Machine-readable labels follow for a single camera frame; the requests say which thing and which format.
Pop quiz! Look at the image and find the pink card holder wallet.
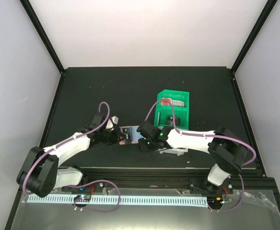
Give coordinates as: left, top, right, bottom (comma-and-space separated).
119, 126, 143, 145

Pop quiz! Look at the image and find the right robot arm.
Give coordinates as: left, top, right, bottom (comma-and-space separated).
136, 121, 248, 195

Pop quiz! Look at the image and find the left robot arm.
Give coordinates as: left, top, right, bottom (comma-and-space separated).
16, 112, 124, 197

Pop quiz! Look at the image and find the black cards stack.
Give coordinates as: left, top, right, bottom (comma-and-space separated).
166, 116, 181, 126

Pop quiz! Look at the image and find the red white cards stack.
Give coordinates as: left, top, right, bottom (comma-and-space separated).
161, 98, 185, 107

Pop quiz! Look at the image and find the green storage bin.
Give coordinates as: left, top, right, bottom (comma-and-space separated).
154, 90, 190, 130

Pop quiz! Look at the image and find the white storage bin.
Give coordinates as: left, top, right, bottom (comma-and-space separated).
157, 148, 188, 156

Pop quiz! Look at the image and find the small circuit board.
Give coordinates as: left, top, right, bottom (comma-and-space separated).
74, 195, 91, 202

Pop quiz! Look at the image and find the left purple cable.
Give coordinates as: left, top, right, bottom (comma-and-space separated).
22, 102, 121, 213

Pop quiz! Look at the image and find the purple cable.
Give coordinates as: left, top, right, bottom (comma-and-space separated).
143, 99, 257, 213
22, 102, 121, 213

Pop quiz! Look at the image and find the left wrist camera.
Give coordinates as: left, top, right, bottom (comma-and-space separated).
106, 116, 119, 130

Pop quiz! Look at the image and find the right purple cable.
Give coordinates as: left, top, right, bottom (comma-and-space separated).
143, 99, 257, 213

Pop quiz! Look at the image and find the light blue slotted cable duct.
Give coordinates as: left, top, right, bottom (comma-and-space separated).
27, 194, 208, 207

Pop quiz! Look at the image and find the black aluminium rail frame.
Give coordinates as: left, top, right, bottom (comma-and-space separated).
22, 167, 280, 192

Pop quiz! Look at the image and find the left frame post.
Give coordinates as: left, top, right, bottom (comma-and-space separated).
20, 0, 65, 74

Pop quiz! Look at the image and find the frame post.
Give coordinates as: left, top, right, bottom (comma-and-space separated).
20, 0, 65, 74
231, 0, 278, 74

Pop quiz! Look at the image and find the right frame post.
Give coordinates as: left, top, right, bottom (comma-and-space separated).
231, 0, 278, 74

